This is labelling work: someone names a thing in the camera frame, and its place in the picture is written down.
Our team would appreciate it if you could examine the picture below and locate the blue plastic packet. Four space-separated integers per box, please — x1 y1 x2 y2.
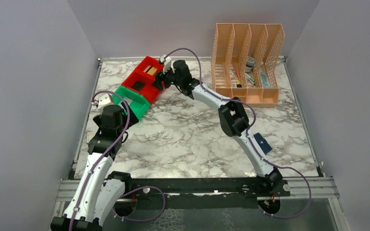
260 70 271 88

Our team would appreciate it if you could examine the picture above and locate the peach desk file organizer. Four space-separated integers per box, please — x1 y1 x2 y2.
211 23 285 108

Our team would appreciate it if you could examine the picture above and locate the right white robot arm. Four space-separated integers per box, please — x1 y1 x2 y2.
153 57 283 196

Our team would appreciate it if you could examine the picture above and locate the red double bin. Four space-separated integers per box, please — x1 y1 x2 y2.
121 56 163 104

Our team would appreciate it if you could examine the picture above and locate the gold striped card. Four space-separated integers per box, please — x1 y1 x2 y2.
144 65 158 76

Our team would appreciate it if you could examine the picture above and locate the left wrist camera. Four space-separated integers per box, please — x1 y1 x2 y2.
97 94 114 113

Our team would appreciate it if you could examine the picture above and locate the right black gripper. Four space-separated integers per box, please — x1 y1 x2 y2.
151 64 182 92

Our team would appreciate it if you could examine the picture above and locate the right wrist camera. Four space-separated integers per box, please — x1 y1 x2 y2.
158 54 172 74

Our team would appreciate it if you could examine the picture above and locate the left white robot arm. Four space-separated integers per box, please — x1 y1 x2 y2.
50 103 138 231

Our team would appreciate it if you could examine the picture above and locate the round grey tin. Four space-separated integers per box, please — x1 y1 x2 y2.
245 56 256 73

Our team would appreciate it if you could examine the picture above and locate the navy blue card holder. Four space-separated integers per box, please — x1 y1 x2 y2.
253 133 272 155

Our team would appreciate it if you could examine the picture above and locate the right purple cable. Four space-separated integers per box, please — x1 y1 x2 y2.
164 48 312 220

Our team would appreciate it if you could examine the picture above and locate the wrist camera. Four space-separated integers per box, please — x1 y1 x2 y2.
158 54 172 74
97 94 114 113

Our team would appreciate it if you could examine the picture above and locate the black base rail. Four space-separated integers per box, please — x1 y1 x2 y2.
108 170 291 220

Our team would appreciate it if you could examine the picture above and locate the green marker pen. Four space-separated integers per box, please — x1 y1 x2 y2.
245 73 256 86

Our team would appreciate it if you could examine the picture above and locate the black card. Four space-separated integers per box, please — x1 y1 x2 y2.
132 81 145 92

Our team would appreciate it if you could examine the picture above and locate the green plastic bin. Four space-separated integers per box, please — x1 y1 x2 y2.
115 86 151 120

